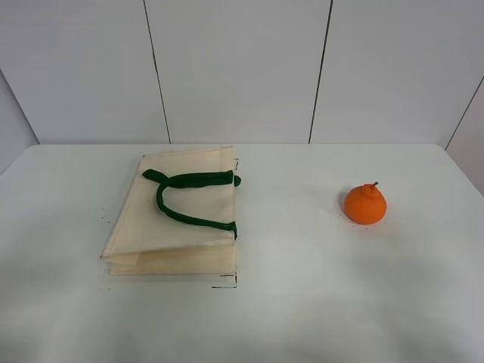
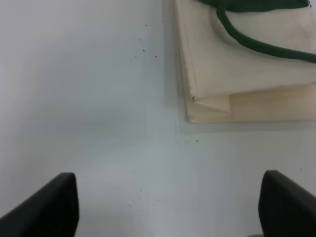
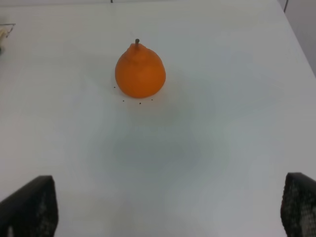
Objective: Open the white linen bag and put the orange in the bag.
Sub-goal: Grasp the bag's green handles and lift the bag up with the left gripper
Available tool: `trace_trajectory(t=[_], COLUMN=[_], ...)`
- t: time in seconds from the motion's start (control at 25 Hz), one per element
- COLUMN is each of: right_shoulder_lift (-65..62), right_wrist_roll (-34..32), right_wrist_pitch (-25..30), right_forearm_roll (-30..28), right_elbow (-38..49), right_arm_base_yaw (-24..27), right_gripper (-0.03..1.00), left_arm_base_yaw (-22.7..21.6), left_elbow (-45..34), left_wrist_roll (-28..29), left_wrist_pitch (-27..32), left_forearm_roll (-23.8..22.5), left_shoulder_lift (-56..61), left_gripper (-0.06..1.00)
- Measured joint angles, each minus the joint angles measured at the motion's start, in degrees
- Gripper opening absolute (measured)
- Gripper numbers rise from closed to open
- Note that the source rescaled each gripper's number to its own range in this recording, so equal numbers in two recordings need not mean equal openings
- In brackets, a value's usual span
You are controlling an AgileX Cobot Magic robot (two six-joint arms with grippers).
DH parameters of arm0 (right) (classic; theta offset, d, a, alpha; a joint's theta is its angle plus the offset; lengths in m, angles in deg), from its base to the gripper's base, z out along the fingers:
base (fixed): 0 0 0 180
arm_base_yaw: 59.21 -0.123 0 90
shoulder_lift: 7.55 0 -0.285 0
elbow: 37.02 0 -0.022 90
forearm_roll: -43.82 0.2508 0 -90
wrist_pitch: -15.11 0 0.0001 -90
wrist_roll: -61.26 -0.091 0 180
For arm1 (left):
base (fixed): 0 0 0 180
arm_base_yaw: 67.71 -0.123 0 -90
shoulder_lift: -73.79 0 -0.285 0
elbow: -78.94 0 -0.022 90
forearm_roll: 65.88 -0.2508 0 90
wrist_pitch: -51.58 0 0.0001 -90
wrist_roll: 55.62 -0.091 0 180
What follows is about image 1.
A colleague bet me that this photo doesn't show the white linen bag green handles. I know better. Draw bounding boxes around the white linen bag green handles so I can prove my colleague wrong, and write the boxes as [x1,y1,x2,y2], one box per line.
[101,146,240,277]

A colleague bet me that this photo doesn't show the orange fruit with stem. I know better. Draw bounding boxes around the orange fruit with stem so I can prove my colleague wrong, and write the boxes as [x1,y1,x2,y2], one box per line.
[343,181,387,225]

